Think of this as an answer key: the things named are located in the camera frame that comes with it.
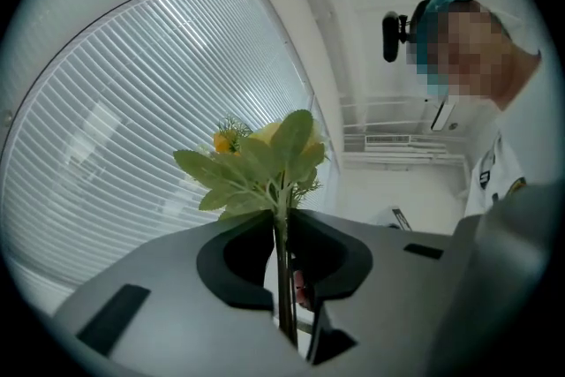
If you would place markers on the person's head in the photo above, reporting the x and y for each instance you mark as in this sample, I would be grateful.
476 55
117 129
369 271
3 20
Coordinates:
481 53

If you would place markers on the white air vent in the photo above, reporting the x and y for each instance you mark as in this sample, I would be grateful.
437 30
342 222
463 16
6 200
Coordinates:
387 139

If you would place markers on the white window blinds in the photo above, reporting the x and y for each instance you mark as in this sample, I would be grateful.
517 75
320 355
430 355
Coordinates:
132 101

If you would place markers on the long ceiling light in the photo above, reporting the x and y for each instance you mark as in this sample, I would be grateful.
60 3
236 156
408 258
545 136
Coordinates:
445 115

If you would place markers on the black head-mounted camera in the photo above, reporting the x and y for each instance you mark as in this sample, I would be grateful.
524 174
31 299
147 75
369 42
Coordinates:
391 35

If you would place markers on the person's white shirt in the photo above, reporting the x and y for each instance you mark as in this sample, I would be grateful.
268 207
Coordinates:
490 181

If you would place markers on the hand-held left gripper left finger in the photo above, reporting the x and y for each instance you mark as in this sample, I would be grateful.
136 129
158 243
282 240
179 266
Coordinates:
176 322

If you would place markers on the yellow flowers with green leaves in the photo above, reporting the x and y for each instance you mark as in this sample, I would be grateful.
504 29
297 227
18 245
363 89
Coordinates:
265 172

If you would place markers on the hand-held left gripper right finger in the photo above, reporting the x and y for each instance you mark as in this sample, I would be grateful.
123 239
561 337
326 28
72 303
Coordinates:
388 300

